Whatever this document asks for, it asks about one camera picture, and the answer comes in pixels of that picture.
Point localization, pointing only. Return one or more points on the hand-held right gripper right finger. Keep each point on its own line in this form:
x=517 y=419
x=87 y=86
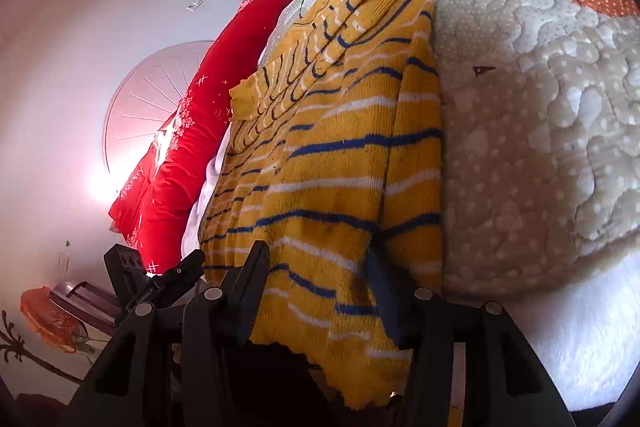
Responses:
x=387 y=302

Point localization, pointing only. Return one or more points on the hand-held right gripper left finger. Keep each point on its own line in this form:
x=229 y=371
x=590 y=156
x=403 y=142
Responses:
x=252 y=292

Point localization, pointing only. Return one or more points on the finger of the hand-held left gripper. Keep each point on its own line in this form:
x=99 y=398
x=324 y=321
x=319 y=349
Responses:
x=170 y=282

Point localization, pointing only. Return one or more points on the yellow striped knit sweater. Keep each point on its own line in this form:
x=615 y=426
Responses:
x=325 y=187

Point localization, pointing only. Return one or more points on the dark bedside table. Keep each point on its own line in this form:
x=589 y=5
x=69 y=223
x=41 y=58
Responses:
x=95 y=302

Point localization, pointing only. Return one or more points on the orange lamp shade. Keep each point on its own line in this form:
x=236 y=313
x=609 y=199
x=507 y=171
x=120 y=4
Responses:
x=47 y=317

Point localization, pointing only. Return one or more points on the red snowflake duvet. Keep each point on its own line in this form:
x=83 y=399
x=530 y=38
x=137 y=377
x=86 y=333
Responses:
x=200 y=132

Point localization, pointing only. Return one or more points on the white round headboard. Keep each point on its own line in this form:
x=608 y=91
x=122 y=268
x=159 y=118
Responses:
x=145 y=102

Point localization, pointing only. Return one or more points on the beige quilted heart bedspread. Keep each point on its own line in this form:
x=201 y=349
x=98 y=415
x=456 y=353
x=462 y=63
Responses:
x=525 y=132

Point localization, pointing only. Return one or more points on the white light switch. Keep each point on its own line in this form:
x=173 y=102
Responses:
x=63 y=262

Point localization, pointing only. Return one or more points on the white wall socket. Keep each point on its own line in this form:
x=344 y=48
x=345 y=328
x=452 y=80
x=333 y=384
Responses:
x=195 y=5

